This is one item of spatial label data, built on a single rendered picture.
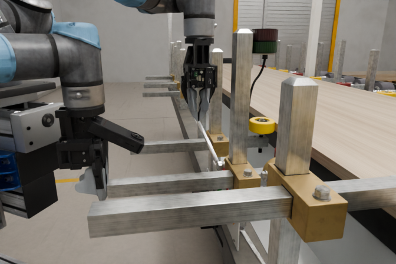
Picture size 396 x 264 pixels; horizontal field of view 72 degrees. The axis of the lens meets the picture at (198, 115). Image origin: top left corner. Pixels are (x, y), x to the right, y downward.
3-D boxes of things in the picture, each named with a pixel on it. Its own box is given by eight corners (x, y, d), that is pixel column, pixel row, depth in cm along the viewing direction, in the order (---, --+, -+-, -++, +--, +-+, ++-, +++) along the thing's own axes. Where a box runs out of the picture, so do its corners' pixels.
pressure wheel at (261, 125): (267, 159, 85) (270, 123, 82) (243, 153, 89) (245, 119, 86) (275, 150, 91) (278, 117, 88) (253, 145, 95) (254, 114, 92)
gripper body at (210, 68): (186, 91, 64) (185, 38, 61) (182, 85, 72) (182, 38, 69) (218, 90, 65) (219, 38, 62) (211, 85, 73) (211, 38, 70)
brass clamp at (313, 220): (299, 244, 32) (304, 206, 30) (257, 185, 45) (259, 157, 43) (347, 238, 33) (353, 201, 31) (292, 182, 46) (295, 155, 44)
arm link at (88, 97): (106, 81, 56) (99, 87, 48) (108, 102, 57) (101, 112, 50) (68, 81, 55) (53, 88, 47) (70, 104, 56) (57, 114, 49)
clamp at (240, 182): (237, 200, 58) (238, 179, 57) (222, 172, 71) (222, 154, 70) (262, 198, 59) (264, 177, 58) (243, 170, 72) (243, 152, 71)
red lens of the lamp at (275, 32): (254, 40, 56) (255, 29, 55) (245, 40, 62) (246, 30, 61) (282, 40, 57) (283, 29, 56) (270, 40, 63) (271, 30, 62)
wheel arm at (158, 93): (142, 98, 178) (142, 92, 177) (142, 97, 181) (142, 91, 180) (208, 96, 184) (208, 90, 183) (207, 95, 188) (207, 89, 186)
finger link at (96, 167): (98, 181, 58) (93, 143, 55) (106, 181, 58) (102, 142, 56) (93, 193, 53) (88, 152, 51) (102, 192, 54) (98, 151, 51)
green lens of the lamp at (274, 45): (254, 52, 57) (254, 42, 56) (245, 51, 62) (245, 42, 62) (281, 52, 58) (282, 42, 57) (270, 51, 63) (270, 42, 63)
